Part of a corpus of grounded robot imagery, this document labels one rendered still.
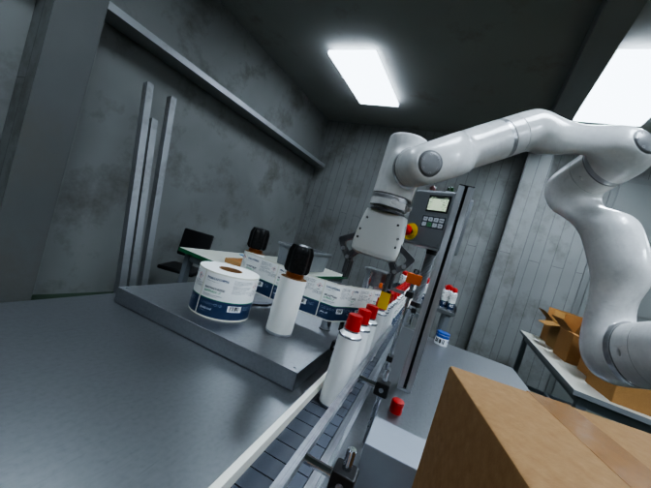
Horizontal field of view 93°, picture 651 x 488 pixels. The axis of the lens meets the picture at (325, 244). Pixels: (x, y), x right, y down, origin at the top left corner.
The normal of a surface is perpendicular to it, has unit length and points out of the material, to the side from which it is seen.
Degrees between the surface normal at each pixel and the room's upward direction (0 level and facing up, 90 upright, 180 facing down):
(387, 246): 93
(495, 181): 90
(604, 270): 102
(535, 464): 0
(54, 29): 90
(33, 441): 0
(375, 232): 92
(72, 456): 0
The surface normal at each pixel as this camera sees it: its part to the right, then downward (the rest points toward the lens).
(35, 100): 0.86, 0.27
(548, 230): -0.43, -0.10
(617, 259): -0.70, -0.14
